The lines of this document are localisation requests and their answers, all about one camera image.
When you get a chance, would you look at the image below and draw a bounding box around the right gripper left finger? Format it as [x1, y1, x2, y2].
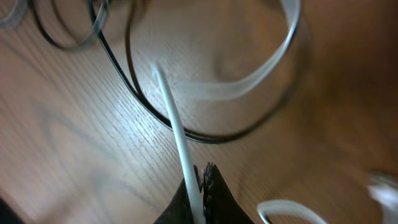
[154, 179, 194, 224]

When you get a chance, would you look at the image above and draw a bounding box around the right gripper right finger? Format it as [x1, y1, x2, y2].
[203, 162, 254, 224]

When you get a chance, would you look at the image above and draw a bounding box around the white USB cable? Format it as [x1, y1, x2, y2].
[0, 0, 398, 224]

